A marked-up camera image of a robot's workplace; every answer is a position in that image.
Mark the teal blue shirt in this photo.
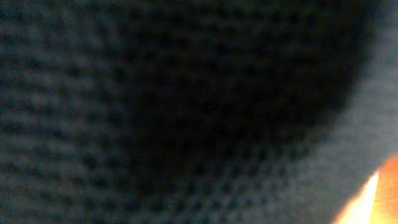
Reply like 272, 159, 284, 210
1, 0, 397, 224

